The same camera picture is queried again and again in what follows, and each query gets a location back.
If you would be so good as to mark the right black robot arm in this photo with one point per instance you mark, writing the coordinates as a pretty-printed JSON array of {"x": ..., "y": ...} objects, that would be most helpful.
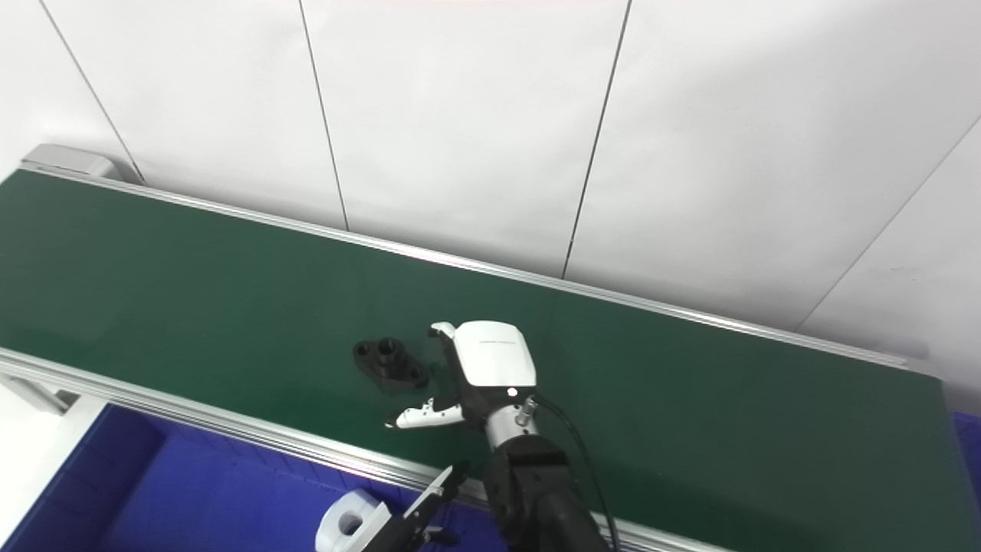
[{"x": 536, "y": 491}]

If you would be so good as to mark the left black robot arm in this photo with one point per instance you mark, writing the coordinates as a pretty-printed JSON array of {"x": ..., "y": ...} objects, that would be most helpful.
[{"x": 383, "y": 544}]

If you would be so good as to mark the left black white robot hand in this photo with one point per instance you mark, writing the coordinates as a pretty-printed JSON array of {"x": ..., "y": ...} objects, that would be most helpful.
[{"x": 418, "y": 521}]

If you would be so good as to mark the blue bin with white part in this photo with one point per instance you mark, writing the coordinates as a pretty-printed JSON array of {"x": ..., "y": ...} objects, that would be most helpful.
[{"x": 191, "y": 498}]

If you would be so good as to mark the long empty blue bin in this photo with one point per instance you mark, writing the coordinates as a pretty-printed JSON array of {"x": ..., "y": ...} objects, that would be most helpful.
[{"x": 969, "y": 452}]

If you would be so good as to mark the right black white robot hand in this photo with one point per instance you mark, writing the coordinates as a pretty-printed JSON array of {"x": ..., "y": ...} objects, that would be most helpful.
[{"x": 494, "y": 356}]

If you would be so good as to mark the white block part with hole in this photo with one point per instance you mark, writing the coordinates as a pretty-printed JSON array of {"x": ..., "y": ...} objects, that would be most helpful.
[{"x": 360, "y": 514}]

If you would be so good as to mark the green conveyor belt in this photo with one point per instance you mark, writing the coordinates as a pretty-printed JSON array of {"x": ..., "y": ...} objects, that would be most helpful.
[
  {"x": 230, "y": 429},
  {"x": 230, "y": 291}
]

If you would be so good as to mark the black flanged machine part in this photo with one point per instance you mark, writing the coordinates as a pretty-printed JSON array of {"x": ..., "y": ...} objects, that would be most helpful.
[{"x": 383, "y": 360}]

